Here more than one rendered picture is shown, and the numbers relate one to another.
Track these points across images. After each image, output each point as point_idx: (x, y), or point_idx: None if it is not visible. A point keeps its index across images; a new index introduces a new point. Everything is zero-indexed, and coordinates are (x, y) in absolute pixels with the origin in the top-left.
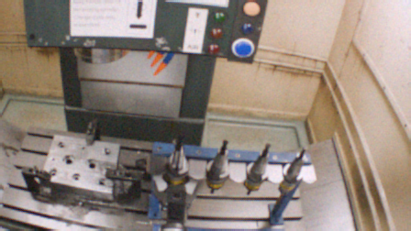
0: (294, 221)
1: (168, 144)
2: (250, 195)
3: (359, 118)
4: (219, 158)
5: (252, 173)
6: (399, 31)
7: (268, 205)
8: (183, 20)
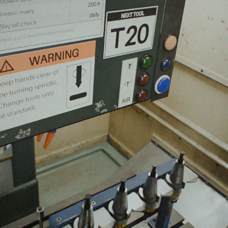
0: (181, 225)
1: (63, 210)
2: (127, 223)
3: (178, 110)
4: (122, 196)
5: (148, 196)
6: (203, 10)
7: (148, 224)
8: (117, 76)
